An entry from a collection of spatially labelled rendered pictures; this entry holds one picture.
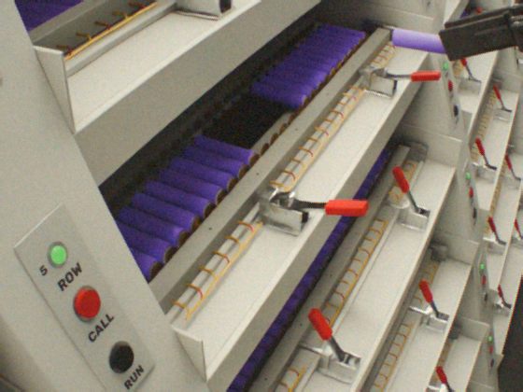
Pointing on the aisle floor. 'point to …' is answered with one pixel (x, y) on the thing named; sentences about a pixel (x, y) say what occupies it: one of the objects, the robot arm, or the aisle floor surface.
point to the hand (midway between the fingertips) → (479, 33)
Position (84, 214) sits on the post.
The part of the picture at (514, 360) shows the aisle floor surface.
